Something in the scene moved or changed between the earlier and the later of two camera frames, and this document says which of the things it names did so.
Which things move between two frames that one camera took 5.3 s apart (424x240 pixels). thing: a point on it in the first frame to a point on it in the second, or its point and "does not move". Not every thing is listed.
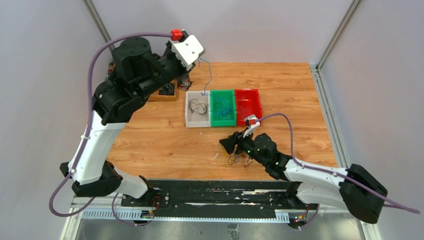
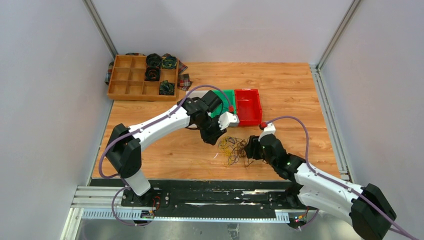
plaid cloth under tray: (184, 82) does not move
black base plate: (220, 195) does not move
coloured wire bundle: (230, 159) does not move
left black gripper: (169, 52) to (212, 138)
